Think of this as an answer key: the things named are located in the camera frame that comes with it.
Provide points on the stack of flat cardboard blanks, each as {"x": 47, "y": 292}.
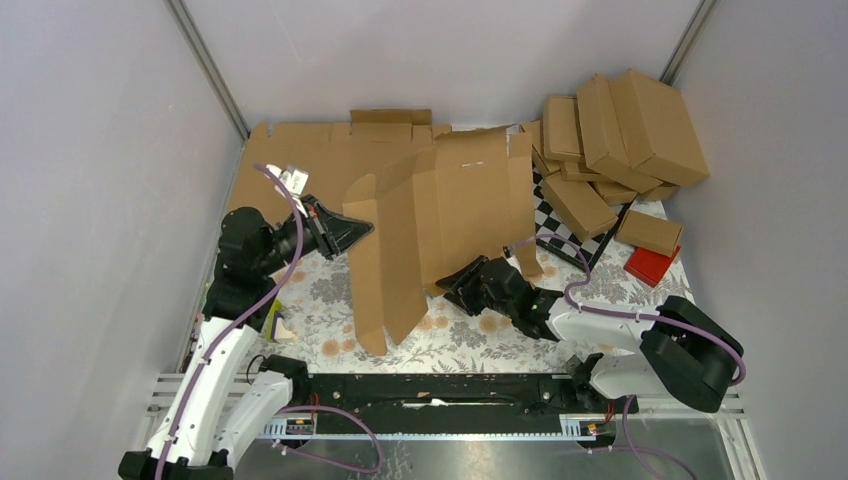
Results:
{"x": 333, "y": 154}

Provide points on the small cardboard box on red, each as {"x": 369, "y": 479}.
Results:
{"x": 651, "y": 233}

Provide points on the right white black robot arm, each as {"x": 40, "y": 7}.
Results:
{"x": 674, "y": 348}

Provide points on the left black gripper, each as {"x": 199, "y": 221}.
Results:
{"x": 334, "y": 233}

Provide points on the low folded cardboard box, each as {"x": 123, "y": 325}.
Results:
{"x": 614, "y": 194}

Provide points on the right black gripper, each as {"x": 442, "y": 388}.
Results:
{"x": 461, "y": 280}

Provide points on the large folded cardboard box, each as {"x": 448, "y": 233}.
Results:
{"x": 657, "y": 130}

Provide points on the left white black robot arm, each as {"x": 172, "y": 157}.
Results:
{"x": 195, "y": 441}

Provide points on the black white chessboard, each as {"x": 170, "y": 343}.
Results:
{"x": 553, "y": 234}

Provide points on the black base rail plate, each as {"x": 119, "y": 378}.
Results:
{"x": 447, "y": 406}

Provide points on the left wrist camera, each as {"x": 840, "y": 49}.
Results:
{"x": 294, "y": 180}

